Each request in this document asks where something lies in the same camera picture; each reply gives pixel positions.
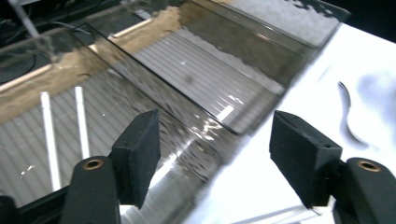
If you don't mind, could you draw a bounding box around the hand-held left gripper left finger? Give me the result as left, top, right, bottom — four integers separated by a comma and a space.
108, 109, 162, 209

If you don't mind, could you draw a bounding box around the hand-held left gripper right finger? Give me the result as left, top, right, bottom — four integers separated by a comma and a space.
269, 110, 344, 209

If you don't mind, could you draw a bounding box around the white ceramic spoon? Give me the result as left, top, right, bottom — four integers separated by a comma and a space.
337, 69, 396, 148

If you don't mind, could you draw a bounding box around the white chopstick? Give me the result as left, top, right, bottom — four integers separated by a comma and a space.
40, 91, 62, 191
74, 86, 92, 160

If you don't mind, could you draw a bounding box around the white metal stand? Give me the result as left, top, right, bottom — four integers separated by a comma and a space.
7, 0, 42, 40

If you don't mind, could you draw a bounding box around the smoky clear plastic bin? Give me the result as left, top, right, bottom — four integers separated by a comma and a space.
0, 24, 239, 224
87, 0, 316, 136
192, 0, 351, 63

